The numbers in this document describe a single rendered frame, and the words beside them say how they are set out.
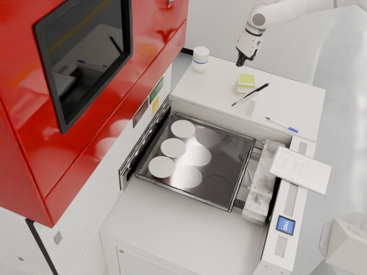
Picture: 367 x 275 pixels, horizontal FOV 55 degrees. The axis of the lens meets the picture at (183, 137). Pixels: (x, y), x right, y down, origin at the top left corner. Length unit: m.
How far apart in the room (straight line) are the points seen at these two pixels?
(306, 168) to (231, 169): 0.27
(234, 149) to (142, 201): 0.42
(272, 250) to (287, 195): 0.22
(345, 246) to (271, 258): 0.25
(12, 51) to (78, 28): 0.17
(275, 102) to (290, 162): 0.33
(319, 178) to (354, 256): 0.28
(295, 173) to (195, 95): 0.53
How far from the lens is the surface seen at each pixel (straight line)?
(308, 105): 1.63
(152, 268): 1.36
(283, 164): 1.35
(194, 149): 1.40
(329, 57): 3.86
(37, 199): 0.76
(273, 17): 1.41
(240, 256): 1.28
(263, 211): 1.28
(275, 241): 1.18
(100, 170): 1.09
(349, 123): 3.19
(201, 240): 1.28
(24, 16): 0.56
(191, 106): 1.51
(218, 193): 1.29
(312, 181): 1.34
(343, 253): 1.30
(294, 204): 1.27
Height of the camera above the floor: 1.97
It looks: 48 degrees down
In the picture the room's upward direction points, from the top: 7 degrees clockwise
